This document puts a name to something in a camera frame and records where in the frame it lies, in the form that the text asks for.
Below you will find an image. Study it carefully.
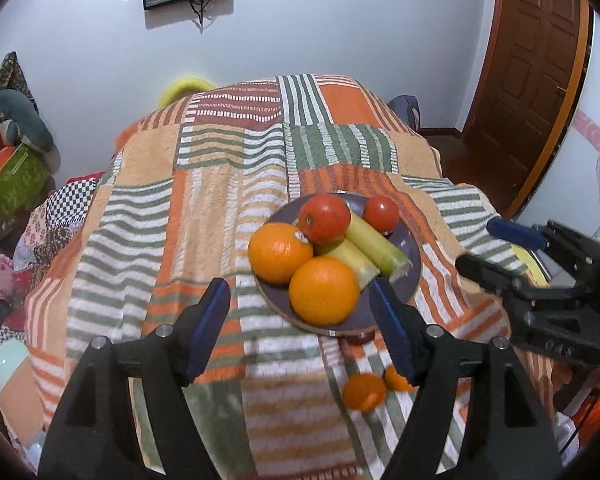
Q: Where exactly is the green yellow banana piece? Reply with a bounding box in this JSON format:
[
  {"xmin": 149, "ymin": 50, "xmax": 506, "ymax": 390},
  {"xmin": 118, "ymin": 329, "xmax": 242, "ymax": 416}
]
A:
[{"xmin": 346, "ymin": 212, "xmax": 413, "ymax": 283}]

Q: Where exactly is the smaller red tomato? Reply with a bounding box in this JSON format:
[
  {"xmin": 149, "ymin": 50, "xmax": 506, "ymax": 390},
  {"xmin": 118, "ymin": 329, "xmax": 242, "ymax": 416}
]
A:
[{"xmin": 362, "ymin": 195, "xmax": 400, "ymax": 235}]

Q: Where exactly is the large plain orange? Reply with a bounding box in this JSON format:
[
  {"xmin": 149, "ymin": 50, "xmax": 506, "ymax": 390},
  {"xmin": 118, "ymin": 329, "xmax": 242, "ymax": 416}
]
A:
[{"xmin": 288, "ymin": 256, "xmax": 361, "ymax": 327}]

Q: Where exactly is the large red tomato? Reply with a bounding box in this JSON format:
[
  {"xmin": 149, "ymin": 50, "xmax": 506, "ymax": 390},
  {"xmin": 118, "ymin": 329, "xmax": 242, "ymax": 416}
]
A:
[{"xmin": 298, "ymin": 194, "xmax": 351, "ymax": 245}]

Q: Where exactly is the large orange with sticker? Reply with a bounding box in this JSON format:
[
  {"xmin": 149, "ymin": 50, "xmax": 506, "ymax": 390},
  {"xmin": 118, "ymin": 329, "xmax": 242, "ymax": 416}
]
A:
[{"xmin": 247, "ymin": 222, "xmax": 313, "ymax": 286}]

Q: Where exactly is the small mandarin orange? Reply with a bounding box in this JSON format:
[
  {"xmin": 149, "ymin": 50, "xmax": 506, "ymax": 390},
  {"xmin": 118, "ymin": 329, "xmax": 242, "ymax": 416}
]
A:
[{"xmin": 341, "ymin": 373, "xmax": 387, "ymax": 413}]

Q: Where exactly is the dark red plum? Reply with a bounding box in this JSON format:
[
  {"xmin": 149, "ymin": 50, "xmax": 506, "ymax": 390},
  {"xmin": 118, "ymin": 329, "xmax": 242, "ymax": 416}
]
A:
[{"xmin": 343, "ymin": 330, "xmax": 376, "ymax": 346}]

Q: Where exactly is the brown wooden door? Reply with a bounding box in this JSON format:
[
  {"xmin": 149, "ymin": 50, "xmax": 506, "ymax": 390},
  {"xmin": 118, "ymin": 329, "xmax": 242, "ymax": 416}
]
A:
[{"xmin": 463, "ymin": 0, "xmax": 593, "ymax": 217}]

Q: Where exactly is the checkered patchwork quilt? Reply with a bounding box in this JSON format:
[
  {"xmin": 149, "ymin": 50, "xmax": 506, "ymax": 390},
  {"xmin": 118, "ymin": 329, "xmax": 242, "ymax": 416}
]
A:
[{"xmin": 12, "ymin": 172, "xmax": 104, "ymax": 287}]

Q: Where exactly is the blue backpack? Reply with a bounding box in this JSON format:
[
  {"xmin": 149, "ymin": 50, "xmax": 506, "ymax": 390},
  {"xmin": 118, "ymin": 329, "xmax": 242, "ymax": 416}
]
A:
[{"xmin": 388, "ymin": 94, "xmax": 422, "ymax": 132}]

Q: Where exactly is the purple ceramic plate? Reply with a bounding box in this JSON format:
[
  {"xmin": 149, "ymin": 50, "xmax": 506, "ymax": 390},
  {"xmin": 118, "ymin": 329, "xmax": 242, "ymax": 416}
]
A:
[{"xmin": 256, "ymin": 195, "xmax": 422, "ymax": 337}]

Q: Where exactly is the striped patchwork blanket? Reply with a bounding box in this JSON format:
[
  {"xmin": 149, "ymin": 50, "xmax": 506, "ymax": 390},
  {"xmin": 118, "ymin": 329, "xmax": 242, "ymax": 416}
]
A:
[{"xmin": 24, "ymin": 74, "xmax": 524, "ymax": 479}]

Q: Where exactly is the green floral storage box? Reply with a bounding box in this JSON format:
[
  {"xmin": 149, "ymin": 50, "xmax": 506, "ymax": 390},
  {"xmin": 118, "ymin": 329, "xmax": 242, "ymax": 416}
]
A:
[{"xmin": 0, "ymin": 144, "xmax": 50, "ymax": 240}]

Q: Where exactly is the grey stuffed toy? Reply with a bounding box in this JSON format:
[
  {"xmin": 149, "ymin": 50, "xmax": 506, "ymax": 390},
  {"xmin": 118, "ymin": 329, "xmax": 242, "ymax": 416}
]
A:
[{"xmin": 0, "ymin": 89, "xmax": 55, "ymax": 154}]

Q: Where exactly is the yellow pillow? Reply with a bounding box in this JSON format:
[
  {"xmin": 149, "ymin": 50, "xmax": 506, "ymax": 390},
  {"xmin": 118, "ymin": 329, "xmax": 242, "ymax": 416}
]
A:
[{"xmin": 158, "ymin": 77, "xmax": 215, "ymax": 107}]

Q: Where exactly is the camouflage patterned cushion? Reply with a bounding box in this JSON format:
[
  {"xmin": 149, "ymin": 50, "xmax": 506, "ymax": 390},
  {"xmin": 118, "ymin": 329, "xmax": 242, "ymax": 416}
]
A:
[{"xmin": 0, "ymin": 51, "xmax": 38, "ymax": 110}]

